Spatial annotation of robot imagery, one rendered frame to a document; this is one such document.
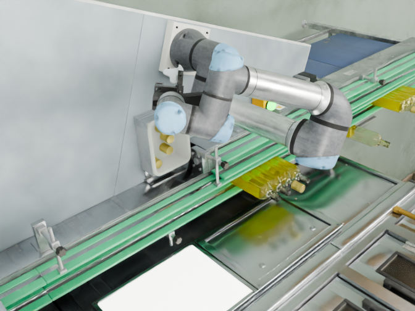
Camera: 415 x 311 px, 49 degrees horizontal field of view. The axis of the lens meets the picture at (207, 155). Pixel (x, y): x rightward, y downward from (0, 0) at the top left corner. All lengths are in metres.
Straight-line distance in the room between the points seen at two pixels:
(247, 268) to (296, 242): 0.22
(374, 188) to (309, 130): 0.85
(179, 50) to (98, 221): 0.64
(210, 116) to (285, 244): 0.77
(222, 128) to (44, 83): 0.59
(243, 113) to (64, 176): 0.63
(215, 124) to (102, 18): 0.57
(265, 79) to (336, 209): 0.95
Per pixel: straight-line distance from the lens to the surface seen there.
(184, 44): 1.57
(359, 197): 2.06
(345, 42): 3.03
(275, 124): 1.38
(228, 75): 1.08
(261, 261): 1.65
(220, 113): 1.09
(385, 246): 1.85
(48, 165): 1.53
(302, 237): 1.76
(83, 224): 1.60
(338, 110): 1.30
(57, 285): 1.56
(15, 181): 1.51
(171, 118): 1.07
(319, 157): 1.32
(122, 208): 1.64
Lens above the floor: 2.03
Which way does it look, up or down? 41 degrees down
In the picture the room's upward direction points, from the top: 118 degrees clockwise
